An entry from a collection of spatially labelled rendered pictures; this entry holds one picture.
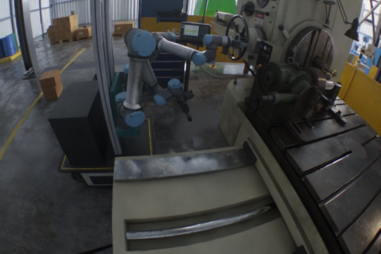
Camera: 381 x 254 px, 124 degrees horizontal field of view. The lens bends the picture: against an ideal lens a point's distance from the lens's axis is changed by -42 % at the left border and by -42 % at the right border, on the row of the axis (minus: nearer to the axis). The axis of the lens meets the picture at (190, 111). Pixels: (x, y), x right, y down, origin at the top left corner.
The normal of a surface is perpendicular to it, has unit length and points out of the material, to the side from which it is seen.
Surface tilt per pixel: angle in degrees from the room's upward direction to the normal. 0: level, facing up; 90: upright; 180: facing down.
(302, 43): 90
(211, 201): 0
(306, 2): 90
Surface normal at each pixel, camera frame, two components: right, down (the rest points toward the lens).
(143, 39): 0.62, 0.40
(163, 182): 0.10, -0.81
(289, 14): 0.22, 0.59
